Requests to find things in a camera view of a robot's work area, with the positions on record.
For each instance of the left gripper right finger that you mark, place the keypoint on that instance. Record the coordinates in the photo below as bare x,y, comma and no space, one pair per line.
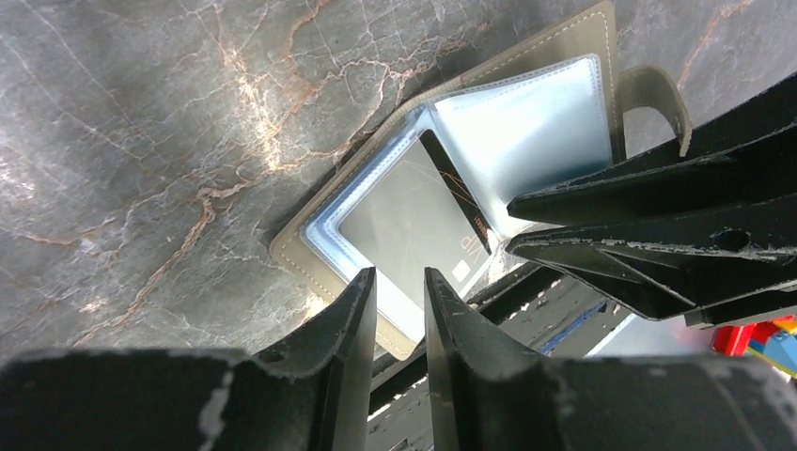
702,402

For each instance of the colourful toy block set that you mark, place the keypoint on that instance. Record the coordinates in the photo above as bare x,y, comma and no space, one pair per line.
772,341

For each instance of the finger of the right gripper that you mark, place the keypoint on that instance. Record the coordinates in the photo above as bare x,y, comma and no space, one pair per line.
746,156
723,266

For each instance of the olive card holder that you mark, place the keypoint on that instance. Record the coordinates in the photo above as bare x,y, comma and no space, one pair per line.
546,110

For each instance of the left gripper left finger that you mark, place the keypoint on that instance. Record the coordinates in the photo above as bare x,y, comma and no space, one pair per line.
308,391

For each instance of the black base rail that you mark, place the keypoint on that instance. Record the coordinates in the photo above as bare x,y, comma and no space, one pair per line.
479,382

